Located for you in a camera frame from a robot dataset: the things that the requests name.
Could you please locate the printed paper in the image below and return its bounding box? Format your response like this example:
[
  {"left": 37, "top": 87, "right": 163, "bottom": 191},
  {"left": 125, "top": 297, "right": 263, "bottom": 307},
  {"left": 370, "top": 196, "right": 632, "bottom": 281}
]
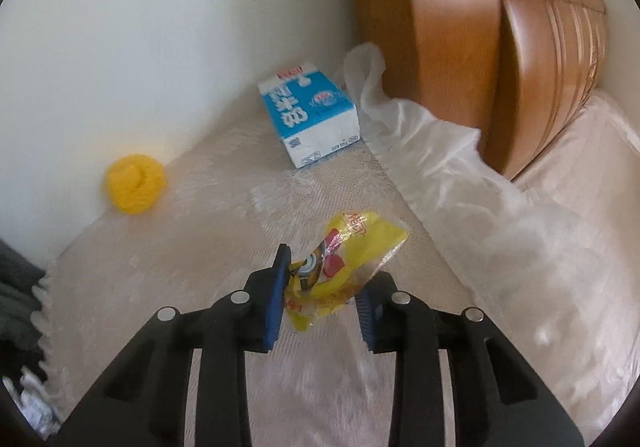
[{"left": 1, "top": 367, "right": 63, "bottom": 441}]

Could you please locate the yellow snack wrapper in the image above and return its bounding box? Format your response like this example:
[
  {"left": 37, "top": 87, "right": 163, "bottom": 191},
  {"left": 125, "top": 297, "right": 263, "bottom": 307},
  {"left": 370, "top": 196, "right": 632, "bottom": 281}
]
[{"left": 284, "top": 211, "right": 409, "bottom": 332}]

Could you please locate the white lace nightstand cover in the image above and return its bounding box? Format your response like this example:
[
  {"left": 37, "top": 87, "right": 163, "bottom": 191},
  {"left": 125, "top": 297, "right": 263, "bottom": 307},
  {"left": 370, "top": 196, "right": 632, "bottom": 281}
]
[{"left": 44, "top": 44, "right": 631, "bottom": 446}]

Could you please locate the bed with pink sheet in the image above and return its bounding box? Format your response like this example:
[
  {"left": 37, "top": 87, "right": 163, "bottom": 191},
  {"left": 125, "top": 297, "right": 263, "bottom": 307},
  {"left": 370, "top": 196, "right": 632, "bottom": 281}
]
[{"left": 514, "top": 88, "right": 640, "bottom": 443}]

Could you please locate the yellow mesh ball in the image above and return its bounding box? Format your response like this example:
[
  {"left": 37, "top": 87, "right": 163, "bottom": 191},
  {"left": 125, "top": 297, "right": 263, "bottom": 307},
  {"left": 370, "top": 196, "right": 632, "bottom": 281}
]
[{"left": 105, "top": 154, "right": 167, "bottom": 215}]

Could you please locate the blue white milk carton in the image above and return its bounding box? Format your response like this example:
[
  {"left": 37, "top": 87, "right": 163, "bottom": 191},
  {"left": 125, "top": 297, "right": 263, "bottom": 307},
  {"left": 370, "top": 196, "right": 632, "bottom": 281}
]
[{"left": 258, "top": 62, "right": 360, "bottom": 168}]

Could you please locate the wooden headboard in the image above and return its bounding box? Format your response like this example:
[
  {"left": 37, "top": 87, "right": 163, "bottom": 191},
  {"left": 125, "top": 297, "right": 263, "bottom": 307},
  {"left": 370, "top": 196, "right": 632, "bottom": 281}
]
[{"left": 355, "top": 0, "right": 608, "bottom": 178}]

